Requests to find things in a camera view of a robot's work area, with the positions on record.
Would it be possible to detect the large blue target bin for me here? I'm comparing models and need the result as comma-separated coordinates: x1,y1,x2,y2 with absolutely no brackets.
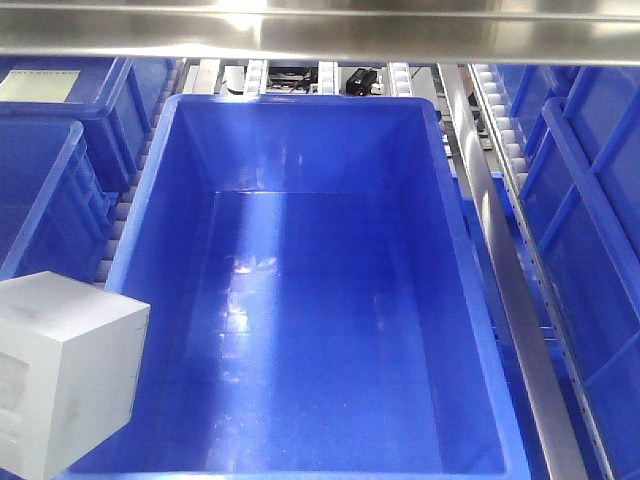
68,95,531,479

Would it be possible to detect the blue bin left near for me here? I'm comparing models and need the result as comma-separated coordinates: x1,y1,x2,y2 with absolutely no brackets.
1,117,114,282

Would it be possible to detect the steel divider rail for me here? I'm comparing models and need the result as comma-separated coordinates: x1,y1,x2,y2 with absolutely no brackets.
437,64,587,479

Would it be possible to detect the steel shelf front beam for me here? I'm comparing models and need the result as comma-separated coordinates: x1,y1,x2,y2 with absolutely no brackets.
1,1,639,65

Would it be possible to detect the blue bin right side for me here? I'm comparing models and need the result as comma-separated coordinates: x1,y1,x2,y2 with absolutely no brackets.
520,66,639,479

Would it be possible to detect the gray square hollow base block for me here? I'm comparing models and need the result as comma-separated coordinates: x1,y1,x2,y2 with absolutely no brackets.
1,271,150,479

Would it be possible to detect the blue bin left far labelled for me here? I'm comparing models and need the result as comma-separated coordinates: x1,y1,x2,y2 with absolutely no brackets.
1,56,177,192

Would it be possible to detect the black power adapter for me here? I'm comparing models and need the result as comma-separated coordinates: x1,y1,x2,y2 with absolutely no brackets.
345,68,378,96

